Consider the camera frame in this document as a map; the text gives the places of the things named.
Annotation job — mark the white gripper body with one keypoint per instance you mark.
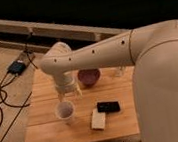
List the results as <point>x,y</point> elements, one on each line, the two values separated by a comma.
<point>65,83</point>

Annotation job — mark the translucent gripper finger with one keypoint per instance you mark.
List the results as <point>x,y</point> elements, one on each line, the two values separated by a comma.
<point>78,92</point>
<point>61,97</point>

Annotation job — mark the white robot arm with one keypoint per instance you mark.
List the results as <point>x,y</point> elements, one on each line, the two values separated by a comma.
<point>153,53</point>

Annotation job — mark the dark red ceramic bowl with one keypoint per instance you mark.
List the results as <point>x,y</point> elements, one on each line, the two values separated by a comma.
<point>89,77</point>

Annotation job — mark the white paper cup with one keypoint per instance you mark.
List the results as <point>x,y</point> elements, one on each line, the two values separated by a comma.
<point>64,111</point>

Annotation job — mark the white rectangular block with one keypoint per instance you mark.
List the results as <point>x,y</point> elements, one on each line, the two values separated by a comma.
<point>98,120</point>

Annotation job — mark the wooden table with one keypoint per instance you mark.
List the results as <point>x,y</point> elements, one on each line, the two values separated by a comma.
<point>44,126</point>

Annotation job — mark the black rectangular box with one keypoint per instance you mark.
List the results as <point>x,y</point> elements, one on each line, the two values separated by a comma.
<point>108,107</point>

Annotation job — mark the clear plastic bottle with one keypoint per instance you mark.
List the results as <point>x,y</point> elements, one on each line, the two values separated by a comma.
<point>119,71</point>

